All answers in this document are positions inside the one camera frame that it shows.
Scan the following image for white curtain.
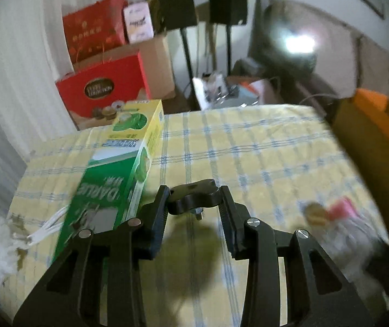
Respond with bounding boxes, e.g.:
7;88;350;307
0;0;79;219

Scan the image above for open cluttered floor box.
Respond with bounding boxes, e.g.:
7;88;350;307
193;71;284;111

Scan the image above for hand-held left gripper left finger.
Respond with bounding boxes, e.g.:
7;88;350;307
12;186;171;327

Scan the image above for orange cardboard box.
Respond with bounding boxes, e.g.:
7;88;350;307
332;88;389;178

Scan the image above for white wired earphones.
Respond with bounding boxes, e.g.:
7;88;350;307
28;204;71;244

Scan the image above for green toothpaste box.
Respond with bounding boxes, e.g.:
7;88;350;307
50;99;165;270

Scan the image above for brown sofa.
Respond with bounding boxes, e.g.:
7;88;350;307
249;0;389;116

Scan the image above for red chocolate gift box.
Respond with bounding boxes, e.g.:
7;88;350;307
55;54;152;131

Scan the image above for black speaker stand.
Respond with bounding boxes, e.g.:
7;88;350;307
180;27;198;110
225;24;234;75

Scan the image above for black speaker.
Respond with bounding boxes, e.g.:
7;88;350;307
209;0;248;25
155;0;198;31

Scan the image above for pink tissue pack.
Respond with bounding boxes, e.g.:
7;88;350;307
123;1;155;43

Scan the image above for clear bottle pink cap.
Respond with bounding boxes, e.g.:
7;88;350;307
303;196;389;280

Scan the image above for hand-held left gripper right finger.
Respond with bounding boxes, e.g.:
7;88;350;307
219;186;375;327

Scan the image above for yellow plaid tablecloth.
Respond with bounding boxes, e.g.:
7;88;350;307
2;104;389;327

